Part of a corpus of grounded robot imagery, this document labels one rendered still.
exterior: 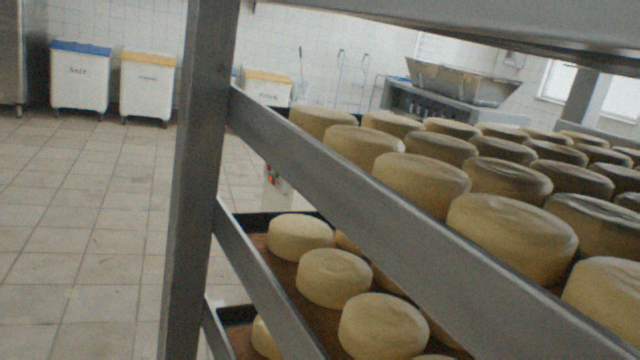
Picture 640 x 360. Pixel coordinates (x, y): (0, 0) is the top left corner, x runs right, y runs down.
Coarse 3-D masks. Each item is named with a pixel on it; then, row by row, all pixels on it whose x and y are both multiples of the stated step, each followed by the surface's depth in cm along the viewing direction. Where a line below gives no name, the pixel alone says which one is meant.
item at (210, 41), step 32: (192, 0) 32; (224, 0) 31; (192, 32) 31; (224, 32) 32; (192, 64) 32; (224, 64) 33; (192, 96) 32; (224, 96) 34; (192, 128) 33; (224, 128) 34; (192, 160) 34; (192, 192) 35; (192, 224) 36; (192, 256) 37; (192, 288) 38; (160, 320) 41; (192, 320) 39; (160, 352) 41; (192, 352) 41
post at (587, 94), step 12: (576, 72) 54; (588, 72) 53; (576, 84) 54; (588, 84) 53; (600, 84) 53; (576, 96) 54; (588, 96) 53; (600, 96) 54; (564, 108) 56; (576, 108) 54; (588, 108) 53; (600, 108) 54; (576, 120) 54; (588, 120) 54
